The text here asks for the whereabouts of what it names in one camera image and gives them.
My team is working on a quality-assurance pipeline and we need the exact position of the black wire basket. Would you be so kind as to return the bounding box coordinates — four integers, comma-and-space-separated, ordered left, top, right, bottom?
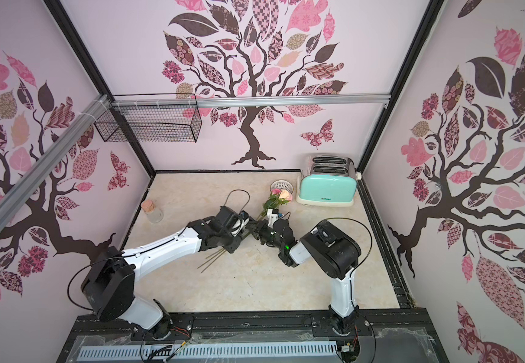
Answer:
95, 93, 203, 143

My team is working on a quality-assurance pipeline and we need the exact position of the glass jar with cork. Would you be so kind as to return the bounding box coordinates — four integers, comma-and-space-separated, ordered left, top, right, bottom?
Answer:
141, 199, 164, 224

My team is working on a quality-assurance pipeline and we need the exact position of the white patterned bowl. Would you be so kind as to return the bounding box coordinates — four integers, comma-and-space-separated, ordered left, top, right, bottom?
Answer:
270, 179, 295, 194

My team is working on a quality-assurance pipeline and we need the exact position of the mint green toaster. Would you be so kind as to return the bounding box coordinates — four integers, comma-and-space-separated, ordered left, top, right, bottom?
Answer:
297, 154, 358, 207

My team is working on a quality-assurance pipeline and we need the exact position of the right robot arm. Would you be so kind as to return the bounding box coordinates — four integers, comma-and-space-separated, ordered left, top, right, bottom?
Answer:
247, 217, 362, 335

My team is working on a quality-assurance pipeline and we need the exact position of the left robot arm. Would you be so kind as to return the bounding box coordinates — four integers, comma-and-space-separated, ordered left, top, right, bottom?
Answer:
80, 206, 253, 340

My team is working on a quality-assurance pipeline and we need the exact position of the white slotted cable duct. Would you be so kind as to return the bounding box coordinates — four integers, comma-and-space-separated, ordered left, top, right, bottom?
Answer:
68, 341, 339, 362

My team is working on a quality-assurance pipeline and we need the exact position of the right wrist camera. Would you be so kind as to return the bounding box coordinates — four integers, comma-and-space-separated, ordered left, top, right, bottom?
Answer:
266, 209, 282, 228

